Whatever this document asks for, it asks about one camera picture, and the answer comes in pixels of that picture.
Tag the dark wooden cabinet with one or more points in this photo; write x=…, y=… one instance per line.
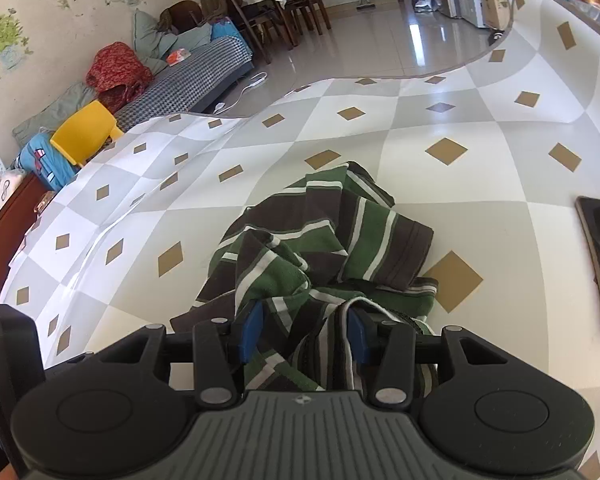
x=16, y=217

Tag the green brown striped t-shirt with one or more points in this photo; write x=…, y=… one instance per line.
x=308, y=253

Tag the orange snack packet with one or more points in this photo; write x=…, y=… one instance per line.
x=177, y=56

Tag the checkered sofa bed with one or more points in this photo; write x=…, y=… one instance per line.
x=192, y=85

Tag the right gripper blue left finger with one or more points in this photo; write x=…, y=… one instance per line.
x=221, y=350

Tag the yellow plastic chair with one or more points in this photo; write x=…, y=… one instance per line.
x=83, y=134

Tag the grey green pillow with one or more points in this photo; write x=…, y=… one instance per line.
x=152, y=47

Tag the dark wooden dining chair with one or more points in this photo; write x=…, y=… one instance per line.
x=310, y=14

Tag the checkered diamond pattern tablecloth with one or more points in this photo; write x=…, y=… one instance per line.
x=491, y=155

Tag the red patterned cloth bundle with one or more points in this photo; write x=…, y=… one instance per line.
x=117, y=76

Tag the cardboard box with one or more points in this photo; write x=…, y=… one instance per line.
x=496, y=13

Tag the blue cartoon blanket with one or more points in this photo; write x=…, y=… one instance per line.
x=40, y=158

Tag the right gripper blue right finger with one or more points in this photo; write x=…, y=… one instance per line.
x=384, y=354

